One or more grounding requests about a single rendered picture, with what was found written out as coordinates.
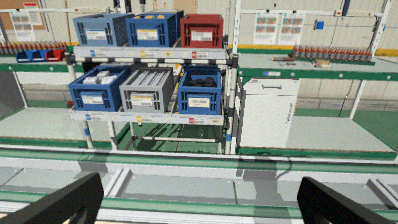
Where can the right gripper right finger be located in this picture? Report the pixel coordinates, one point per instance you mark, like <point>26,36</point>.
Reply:
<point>320,204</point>

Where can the row of blue and red plastic bins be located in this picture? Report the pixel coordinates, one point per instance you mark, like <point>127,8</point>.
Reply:
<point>41,56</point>

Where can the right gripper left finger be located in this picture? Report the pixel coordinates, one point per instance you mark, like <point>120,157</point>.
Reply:
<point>81,200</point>

